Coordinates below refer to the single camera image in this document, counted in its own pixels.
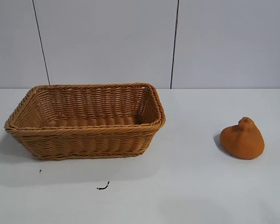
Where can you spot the tan woven wicker basket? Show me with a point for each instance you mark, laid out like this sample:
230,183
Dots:
84,140

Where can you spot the curved black scrap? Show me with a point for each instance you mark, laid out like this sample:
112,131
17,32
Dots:
103,187

